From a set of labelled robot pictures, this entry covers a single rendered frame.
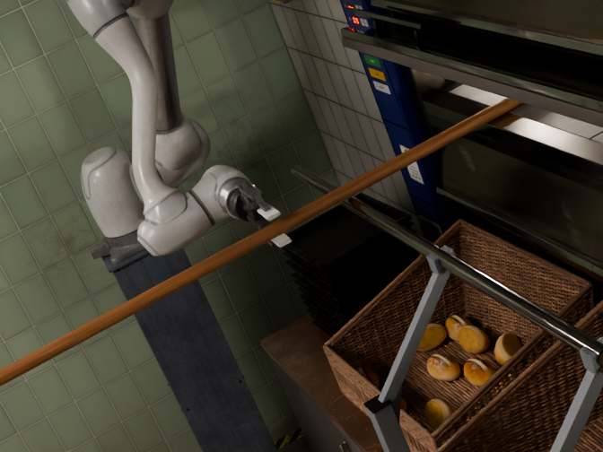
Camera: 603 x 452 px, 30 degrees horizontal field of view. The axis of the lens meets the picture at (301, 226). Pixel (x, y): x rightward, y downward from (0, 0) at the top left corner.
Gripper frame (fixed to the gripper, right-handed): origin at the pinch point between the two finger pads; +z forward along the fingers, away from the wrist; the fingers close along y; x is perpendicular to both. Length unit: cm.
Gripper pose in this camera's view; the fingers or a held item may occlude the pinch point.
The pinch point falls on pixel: (275, 226)
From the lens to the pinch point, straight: 240.0
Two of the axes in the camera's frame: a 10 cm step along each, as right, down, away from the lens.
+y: 3.5, 8.5, 4.1
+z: 3.7, 2.7, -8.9
